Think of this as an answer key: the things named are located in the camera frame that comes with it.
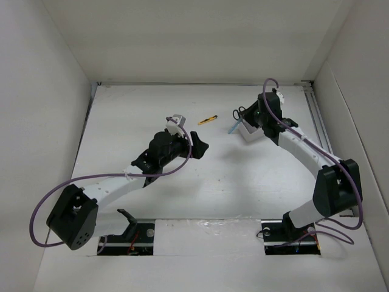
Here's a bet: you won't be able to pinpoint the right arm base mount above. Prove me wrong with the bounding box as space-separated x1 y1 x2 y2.
256 220 321 256

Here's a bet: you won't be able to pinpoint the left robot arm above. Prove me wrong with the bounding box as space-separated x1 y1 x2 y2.
46 131 209 250

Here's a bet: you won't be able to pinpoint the white three-compartment container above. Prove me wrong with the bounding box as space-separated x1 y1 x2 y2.
238 120 264 142

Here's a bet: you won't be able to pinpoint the yellow utility knife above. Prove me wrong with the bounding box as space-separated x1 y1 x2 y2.
198 115 218 125

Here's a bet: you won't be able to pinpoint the black handled scissors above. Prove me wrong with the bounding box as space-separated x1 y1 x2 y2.
232 106 246 120

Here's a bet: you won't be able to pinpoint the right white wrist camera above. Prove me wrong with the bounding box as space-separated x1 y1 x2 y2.
272 88 285 105

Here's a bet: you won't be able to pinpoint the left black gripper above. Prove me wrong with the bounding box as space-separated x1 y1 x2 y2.
160 130 207 167

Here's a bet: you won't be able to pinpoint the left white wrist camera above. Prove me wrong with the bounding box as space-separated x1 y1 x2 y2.
165 114 186 137

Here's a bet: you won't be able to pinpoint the aluminium side rail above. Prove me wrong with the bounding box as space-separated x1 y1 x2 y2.
302 79 355 217

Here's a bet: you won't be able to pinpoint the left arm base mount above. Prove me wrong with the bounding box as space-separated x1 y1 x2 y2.
94 209 156 256

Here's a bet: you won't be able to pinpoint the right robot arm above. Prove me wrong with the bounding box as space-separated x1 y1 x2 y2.
239 90 363 244

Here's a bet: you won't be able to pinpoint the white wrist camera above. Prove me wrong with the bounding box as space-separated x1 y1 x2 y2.
165 114 186 137
272 88 285 105

